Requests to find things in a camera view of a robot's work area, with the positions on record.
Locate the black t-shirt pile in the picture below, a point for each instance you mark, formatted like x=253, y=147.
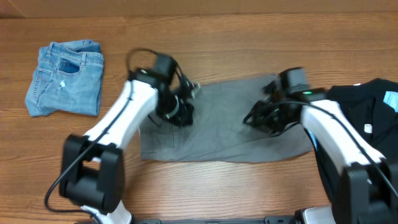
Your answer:
x=371, y=108

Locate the grey cotton shorts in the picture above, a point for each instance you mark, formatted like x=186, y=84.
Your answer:
x=218, y=132

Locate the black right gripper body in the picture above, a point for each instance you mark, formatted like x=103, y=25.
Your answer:
x=272, y=119

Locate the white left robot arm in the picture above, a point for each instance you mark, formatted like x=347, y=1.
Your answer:
x=93, y=174

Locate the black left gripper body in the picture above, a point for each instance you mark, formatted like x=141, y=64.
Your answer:
x=179, y=117

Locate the folded blue denim shorts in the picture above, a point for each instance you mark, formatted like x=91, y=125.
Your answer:
x=68, y=77

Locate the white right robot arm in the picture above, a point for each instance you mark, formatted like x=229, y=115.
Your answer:
x=360, y=182

